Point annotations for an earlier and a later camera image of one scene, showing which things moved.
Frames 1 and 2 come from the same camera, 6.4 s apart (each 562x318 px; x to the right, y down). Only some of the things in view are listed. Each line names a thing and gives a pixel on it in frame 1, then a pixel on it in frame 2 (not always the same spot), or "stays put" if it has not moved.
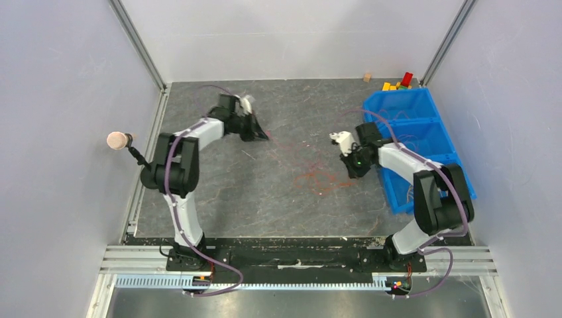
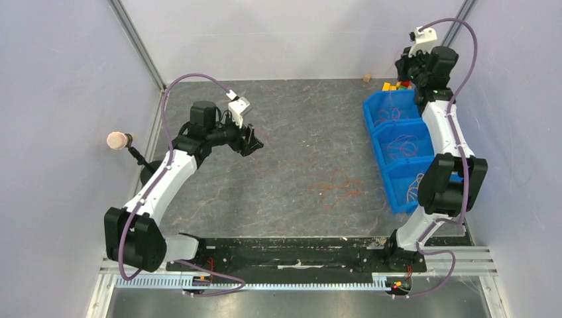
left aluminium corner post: (136, 42) stays put
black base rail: (278, 255) stays put
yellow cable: (408, 194) stays put
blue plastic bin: (411, 118) stays put
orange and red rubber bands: (323, 173) to (339, 186)
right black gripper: (351, 159) to (412, 69)
